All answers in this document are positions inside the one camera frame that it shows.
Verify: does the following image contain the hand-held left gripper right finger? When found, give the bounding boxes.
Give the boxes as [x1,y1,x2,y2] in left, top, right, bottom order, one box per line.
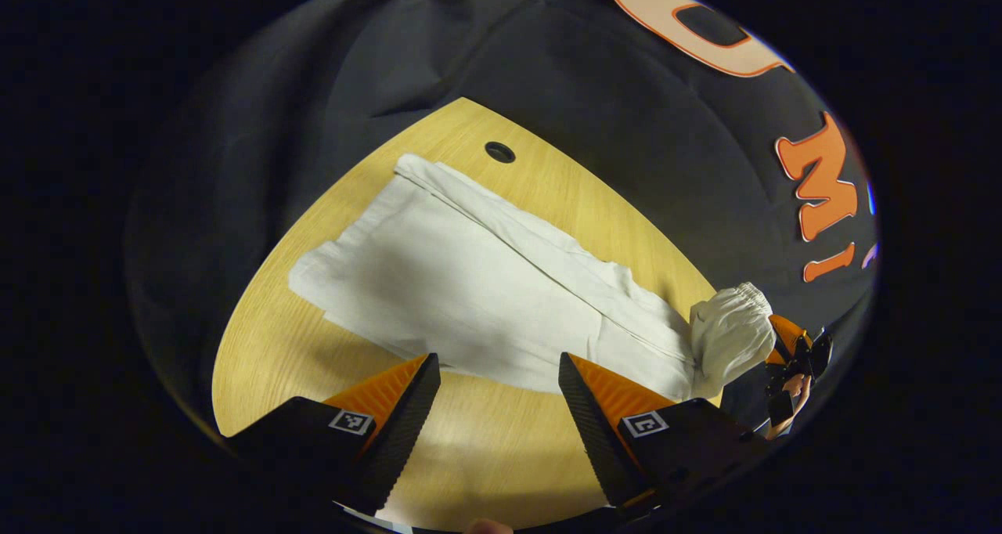
[557,352,774,521]

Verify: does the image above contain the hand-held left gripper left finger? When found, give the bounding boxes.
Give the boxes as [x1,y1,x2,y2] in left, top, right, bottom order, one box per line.
[225,352,442,518]

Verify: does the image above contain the white jeans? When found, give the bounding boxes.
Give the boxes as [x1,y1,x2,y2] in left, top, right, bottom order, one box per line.
[288,153,777,403]

